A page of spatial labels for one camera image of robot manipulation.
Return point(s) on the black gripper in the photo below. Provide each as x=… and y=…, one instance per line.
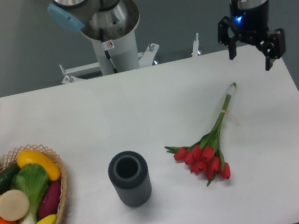
x=251, y=26

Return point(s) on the purple sweet potato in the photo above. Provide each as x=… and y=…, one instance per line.
x=50, y=201

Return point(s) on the white metal base frame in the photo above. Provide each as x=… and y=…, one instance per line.
x=128, y=62

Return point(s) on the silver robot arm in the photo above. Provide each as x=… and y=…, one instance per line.
x=248, y=4

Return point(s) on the woven wicker basket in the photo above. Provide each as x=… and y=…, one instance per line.
x=10, y=158

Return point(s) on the red tulip bouquet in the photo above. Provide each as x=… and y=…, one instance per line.
x=205, y=156

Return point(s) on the green leafy bok choy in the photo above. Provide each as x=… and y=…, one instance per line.
x=32, y=180

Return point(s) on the yellow squash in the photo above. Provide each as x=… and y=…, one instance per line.
x=28, y=156

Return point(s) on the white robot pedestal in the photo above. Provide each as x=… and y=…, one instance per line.
x=114, y=31

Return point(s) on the dark grey ribbed vase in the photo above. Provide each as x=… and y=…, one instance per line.
x=128, y=172

